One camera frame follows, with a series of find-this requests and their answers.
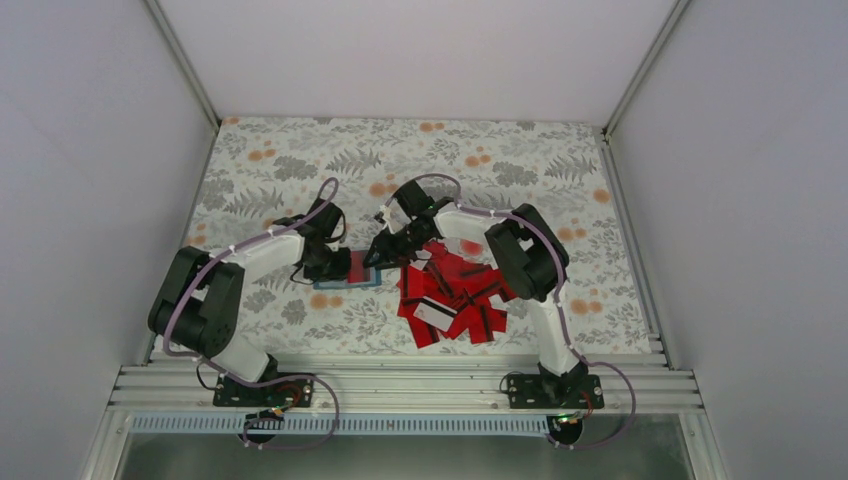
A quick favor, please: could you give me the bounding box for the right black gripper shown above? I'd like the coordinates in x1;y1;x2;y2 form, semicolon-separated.
364;221;431;270

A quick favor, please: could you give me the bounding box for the red card with black stripe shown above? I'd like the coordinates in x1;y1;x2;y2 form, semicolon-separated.
347;250;376;286

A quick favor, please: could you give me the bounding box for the teal card holder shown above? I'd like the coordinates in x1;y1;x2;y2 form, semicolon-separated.
313;250;382;290

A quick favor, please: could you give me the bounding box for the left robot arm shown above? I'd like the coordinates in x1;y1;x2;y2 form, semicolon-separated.
148;199;352;405

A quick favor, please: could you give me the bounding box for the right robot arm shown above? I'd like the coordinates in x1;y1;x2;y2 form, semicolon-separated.
363;178;589;407

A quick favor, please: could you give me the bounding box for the pile of red cards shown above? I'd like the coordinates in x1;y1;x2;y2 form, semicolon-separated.
396;242;516;349

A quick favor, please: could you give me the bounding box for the white card under stripe card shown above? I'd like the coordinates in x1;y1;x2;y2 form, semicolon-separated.
414;297;457;332

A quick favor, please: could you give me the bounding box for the floral patterned table mat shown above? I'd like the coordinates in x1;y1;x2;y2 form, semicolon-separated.
187;117;652;356

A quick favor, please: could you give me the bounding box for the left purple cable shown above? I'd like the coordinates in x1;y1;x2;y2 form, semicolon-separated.
162;176;341;452

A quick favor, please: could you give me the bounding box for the purple cable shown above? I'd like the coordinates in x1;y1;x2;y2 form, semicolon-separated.
384;173;637;452
162;176;341;452

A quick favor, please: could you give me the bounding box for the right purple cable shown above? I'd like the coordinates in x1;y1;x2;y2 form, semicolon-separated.
384;173;637;452

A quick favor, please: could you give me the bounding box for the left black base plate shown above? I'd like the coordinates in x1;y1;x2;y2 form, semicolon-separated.
212;377;314;409

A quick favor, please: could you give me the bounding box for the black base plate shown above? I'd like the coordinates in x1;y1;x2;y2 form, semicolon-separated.
212;377;314;409
499;372;605;410

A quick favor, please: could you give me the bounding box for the aluminium rail frame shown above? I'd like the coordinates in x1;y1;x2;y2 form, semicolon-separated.
108;353;704;414

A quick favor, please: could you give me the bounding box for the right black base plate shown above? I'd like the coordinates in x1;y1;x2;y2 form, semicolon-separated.
499;372;605;410

